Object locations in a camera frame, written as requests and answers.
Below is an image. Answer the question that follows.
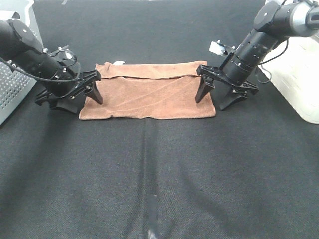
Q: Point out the pale green plastic bin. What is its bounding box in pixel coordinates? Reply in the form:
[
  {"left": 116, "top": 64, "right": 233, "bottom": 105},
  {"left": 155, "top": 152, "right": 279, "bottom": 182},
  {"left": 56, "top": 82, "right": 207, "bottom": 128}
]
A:
[{"left": 259, "top": 35, "right": 319, "bottom": 124}]

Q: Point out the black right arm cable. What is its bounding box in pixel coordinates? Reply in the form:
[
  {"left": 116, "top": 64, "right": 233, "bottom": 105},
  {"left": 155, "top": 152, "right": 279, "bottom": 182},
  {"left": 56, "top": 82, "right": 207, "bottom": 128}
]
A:
[{"left": 255, "top": 37, "right": 290, "bottom": 84}]

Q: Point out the grey tape strip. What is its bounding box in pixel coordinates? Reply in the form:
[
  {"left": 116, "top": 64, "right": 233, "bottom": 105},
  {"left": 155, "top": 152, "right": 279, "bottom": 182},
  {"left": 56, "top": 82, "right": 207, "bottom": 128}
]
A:
[{"left": 147, "top": 195, "right": 160, "bottom": 239}]

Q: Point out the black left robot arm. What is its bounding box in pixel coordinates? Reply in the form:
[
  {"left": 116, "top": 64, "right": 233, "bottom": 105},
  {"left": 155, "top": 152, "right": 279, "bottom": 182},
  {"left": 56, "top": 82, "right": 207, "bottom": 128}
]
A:
[{"left": 0, "top": 19, "right": 103, "bottom": 114}]

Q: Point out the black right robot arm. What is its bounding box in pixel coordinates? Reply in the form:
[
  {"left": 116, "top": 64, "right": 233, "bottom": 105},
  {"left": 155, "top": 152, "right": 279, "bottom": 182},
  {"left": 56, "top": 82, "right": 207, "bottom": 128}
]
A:
[{"left": 195, "top": 0, "right": 319, "bottom": 110}]

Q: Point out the black table cloth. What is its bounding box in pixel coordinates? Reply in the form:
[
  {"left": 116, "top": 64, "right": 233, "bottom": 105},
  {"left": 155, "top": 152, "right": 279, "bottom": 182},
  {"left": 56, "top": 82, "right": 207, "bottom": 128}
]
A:
[{"left": 0, "top": 0, "right": 319, "bottom": 239}]

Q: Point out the brown microfibre towel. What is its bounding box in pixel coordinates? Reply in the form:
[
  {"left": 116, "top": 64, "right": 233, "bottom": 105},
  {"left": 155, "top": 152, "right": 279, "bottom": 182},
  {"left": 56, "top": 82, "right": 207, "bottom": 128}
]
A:
[{"left": 79, "top": 61, "right": 216, "bottom": 120}]

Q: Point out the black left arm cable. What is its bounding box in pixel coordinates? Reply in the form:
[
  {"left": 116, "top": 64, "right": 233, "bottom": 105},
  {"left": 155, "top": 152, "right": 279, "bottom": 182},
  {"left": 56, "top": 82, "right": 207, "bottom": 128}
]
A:
[{"left": 0, "top": 57, "right": 82, "bottom": 83}]

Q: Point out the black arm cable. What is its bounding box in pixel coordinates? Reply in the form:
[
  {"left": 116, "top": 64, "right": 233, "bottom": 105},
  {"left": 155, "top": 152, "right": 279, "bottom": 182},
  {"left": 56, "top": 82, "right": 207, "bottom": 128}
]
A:
[
  {"left": 0, "top": 57, "right": 82, "bottom": 83},
  {"left": 255, "top": 37, "right": 290, "bottom": 84}
]

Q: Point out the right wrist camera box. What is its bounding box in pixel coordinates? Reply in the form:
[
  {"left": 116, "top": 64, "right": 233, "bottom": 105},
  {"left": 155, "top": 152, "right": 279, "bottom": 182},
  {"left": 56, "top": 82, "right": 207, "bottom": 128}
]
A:
[{"left": 209, "top": 40, "right": 236, "bottom": 56}]

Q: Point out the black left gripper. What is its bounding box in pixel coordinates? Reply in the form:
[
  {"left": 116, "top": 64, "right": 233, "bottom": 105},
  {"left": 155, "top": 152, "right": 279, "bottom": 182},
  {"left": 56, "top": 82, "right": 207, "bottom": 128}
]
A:
[{"left": 34, "top": 63, "right": 103, "bottom": 114}]

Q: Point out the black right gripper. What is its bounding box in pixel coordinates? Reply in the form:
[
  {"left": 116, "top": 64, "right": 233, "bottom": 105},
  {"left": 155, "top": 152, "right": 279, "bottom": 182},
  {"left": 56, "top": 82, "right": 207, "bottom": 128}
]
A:
[{"left": 195, "top": 64, "right": 259, "bottom": 111}]

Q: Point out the grey perforated plastic basket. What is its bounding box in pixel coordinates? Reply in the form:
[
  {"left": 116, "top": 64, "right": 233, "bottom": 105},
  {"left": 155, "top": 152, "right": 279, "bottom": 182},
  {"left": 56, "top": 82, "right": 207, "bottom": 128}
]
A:
[{"left": 0, "top": 0, "right": 42, "bottom": 123}]

